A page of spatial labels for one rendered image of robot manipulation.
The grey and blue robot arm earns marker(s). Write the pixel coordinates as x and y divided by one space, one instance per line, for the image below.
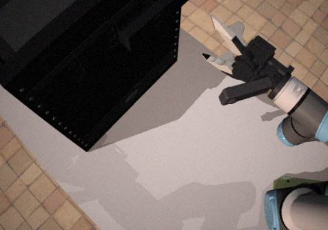
292 208

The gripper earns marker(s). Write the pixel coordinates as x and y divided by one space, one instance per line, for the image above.
249 64

